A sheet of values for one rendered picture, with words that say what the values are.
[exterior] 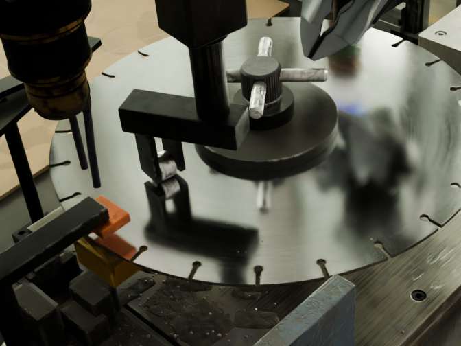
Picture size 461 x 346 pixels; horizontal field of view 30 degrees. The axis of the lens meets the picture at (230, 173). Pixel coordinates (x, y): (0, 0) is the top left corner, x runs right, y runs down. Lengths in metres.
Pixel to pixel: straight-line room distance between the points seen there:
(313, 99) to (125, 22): 0.60
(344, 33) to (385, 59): 0.07
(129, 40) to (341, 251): 0.69
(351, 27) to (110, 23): 0.62
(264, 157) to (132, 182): 0.10
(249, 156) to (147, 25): 0.62
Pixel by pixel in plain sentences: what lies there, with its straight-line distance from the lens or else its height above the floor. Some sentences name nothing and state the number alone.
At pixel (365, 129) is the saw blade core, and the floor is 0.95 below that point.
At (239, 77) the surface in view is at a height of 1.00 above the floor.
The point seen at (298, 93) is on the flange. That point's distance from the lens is 0.67.
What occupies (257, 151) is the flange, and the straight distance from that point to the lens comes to 0.62.
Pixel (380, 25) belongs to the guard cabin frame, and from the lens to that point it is 1.16.
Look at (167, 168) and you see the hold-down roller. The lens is 0.61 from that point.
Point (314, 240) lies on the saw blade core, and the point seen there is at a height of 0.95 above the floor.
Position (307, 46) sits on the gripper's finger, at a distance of 0.68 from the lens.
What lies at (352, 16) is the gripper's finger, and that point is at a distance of 0.67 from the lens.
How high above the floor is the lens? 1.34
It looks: 39 degrees down
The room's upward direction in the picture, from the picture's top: 6 degrees counter-clockwise
